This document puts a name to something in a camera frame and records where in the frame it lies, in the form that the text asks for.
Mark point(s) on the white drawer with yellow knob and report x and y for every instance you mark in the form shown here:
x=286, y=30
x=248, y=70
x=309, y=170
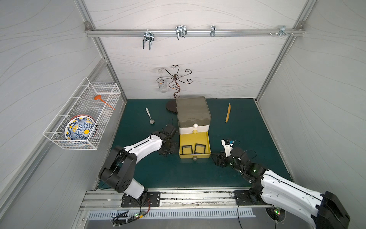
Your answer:
x=194, y=129

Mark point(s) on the orange plastic spoon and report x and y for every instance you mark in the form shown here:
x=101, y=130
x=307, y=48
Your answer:
x=99, y=97

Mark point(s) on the metal hook right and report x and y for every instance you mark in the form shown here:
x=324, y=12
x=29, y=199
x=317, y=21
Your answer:
x=282, y=33

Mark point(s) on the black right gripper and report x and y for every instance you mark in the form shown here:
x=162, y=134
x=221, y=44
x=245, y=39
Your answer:
x=221, y=160

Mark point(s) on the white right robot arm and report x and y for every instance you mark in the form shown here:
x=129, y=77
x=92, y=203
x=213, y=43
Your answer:
x=320, y=210

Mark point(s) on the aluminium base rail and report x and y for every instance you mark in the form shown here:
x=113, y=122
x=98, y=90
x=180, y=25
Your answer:
x=170, y=198

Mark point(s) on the clear glass cup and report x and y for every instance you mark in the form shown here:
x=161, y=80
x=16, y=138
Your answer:
x=163, y=84

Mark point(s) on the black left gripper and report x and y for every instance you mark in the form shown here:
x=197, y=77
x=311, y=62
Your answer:
x=170, y=141

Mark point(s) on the yellow drawer with grey knob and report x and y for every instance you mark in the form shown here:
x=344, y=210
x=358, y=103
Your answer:
x=192, y=139

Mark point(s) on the metal hook centre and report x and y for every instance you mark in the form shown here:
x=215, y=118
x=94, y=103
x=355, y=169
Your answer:
x=181, y=31

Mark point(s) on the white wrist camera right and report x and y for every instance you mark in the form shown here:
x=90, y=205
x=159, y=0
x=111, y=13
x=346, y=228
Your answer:
x=228, y=146

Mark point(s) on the black brooch box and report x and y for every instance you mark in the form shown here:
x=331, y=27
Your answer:
x=199, y=149
x=187, y=150

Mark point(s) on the metal hook small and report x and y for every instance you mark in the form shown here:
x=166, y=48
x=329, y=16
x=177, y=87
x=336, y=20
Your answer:
x=212, y=31

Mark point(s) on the blue yellow patterned plate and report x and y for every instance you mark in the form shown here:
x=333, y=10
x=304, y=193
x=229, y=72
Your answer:
x=79, y=128

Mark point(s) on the dark metal scroll stand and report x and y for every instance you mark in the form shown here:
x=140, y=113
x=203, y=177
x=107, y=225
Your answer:
x=175, y=80

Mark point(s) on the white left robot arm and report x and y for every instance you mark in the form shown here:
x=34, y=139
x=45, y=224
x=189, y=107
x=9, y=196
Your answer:
x=119, y=167

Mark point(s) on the aluminium top rail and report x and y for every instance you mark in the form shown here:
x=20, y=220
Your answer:
x=219, y=32

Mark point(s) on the olive green drawer cabinet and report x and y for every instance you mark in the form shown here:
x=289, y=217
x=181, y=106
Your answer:
x=192, y=111

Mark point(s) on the yellow wooden knife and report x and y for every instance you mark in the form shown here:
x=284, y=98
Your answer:
x=228, y=113

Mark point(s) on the white wire basket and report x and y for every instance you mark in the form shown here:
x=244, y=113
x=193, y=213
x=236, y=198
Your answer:
x=82, y=102

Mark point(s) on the metal spoon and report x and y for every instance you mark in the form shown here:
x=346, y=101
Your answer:
x=151, y=121

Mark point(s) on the metal hook left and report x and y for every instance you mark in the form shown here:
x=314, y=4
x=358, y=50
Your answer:
x=149, y=38

